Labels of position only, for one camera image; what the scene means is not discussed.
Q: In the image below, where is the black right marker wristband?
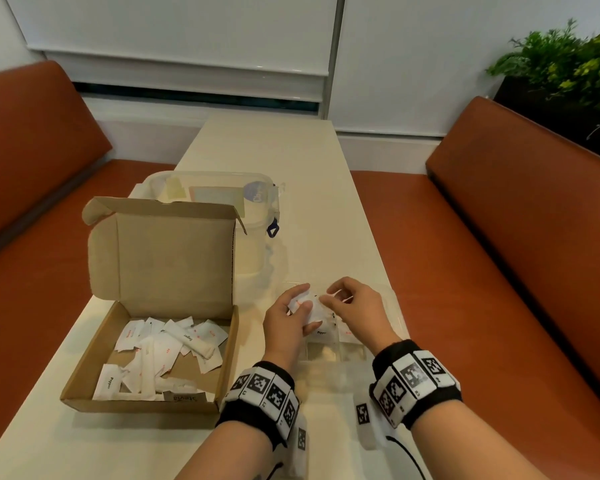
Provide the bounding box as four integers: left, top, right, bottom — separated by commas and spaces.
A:
369, 340, 464, 430

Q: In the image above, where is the clear plastic organizer tray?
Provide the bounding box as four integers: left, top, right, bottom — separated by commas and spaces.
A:
279, 281, 412, 383

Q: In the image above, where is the grey window post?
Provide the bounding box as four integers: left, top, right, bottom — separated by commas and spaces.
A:
319, 0, 347, 120

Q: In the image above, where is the white paper sachet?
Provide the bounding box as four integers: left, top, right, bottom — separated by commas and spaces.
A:
288, 289, 337, 326

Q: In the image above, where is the pile of white sachets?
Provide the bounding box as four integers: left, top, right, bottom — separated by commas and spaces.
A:
92, 317, 229, 402

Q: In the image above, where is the black left marker wristband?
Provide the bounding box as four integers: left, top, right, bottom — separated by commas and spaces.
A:
216, 361, 301, 449

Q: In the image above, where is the orange upholstered bench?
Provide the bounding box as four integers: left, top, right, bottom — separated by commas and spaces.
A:
350, 96, 600, 480
0, 60, 176, 468

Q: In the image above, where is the person's right hand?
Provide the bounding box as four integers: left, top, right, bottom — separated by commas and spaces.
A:
319, 277, 404, 356

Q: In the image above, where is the black cable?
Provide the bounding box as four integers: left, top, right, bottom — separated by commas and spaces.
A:
386, 434, 427, 480

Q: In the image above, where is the person's left hand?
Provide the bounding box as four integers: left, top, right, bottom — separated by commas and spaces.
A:
263, 283, 324, 368

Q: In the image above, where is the person's left forearm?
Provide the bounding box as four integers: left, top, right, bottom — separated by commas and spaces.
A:
175, 420, 286, 480

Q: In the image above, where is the green leafy plant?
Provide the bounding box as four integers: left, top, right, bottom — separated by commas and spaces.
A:
486, 17, 600, 141

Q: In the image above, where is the black marker wristband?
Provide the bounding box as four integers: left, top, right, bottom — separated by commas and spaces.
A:
216, 361, 301, 449
369, 340, 464, 430

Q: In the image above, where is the white roller blind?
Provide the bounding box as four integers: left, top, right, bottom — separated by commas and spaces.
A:
327, 0, 600, 139
3, 0, 340, 103

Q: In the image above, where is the clear lidded plastic container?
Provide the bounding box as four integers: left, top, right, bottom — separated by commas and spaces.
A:
141, 170, 282, 276

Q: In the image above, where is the open brown cardboard box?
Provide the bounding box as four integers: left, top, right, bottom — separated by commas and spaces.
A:
61, 196, 248, 416

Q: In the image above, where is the person's right forearm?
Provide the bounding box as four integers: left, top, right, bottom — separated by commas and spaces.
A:
409, 399, 551, 480

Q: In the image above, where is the white marker tag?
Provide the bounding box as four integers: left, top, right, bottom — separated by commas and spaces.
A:
291, 414, 309, 478
354, 392, 382, 451

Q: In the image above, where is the black planter box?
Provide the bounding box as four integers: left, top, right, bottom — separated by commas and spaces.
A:
493, 76, 600, 166

